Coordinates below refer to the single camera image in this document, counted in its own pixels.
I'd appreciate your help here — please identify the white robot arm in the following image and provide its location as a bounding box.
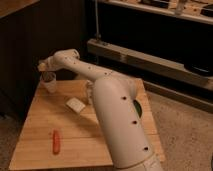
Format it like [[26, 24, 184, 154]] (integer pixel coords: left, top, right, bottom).
[[38, 49, 164, 171]]

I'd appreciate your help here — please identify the white eraser block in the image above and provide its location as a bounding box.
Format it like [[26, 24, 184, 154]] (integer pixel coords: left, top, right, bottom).
[[66, 98, 86, 113]]

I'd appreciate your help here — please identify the wooden table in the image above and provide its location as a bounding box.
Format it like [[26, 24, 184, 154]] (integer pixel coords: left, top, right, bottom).
[[8, 78, 167, 171]]

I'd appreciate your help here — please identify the dark green round object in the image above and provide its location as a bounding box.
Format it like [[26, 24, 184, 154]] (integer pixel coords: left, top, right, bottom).
[[133, 100, 143, 118]]

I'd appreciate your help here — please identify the long metal shelf rail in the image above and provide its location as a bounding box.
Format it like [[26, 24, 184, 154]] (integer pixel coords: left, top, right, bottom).
[[87, 39, 213, 91]]

